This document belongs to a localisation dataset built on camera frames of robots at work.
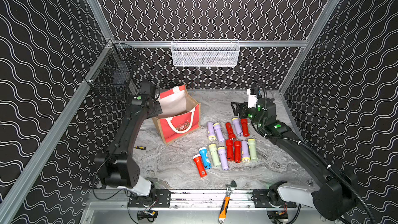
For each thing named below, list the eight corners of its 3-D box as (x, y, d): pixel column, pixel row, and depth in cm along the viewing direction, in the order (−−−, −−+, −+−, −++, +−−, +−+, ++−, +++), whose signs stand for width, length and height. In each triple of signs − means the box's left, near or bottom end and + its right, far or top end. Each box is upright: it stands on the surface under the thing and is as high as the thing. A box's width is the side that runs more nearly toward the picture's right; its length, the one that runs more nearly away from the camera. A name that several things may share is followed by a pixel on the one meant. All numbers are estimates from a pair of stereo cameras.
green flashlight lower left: (214, 168, 85) (214, 166, 83) (208, 146, 93) (208, 144, 91) (221, 166, 86) (221, 164, 83) (215, 145, 94) (215, 143, 91)
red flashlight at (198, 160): (201, 178, 83) (201, 176, 79) (193, 159, 89) (192, 156, 86) (208, 175, 84) (208, 172, 80) (199, 156, 90) (199, 153, 87)
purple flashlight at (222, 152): (222, 170, 84) (223, 169, 82) (218, 149, 92) (218, 147, 90) (229, 169, 85) (230, 168, 82) (224, 148, 92) (224, 146, 90)
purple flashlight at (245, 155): (242, 162, 87) (243, 160, 85) (239, 142, 95) (240, 140, 93) (249, 162, 87) (251, 160, 85) (245, 142, 95) (246, 140, 93)
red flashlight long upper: (229, 140, 96) (230, 138, 94) (224, 124, 103) (224, 122, 101) (235, 139, 96) (236, 137, 94) (230, 124, 103) (230, 122, 101)
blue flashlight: (205, 170, 84) (205, 168, 82) (198, 150, 92) (198, 148, 89) (212, 168, 85) (212, 166, 83) (205, 148, 93) (205, 146, 90)
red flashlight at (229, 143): (226, 160, 88) (226, 159, 86) (226, 140, 96) (226, 138, 94) (233, 161, 88) (234, 159, 86) (232, 141, 95) (233, 139, 94)
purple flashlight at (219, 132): (220, 142, 95) (220, 140, 93) (213, 126, 102) (213, 123, 100) (225, 141, 95) (226, 139, 93) (218, 124, 103) (219, 122, 101)
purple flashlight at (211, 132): (207, 140, 96) (208, 138, 93) (207, 124, 103) (207, 121, 101) (215, 140, 96) (216, 138, 93) (214, 124, 103) (214, 121, 101)
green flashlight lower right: (249, 160, 89) (251, 158, 86) (247, 141, 96) (248, 138, 93) (256, 161, 88) (258, 158, 86) (253, 141, 96) (254, 138, 93)
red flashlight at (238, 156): (234, 162, 87) (235, 160, 85) (233, 141, 95) (234, 139, 93) (241, 163, 87) (242, 161, 85) (240, 142, 95) (241, 140, 93)
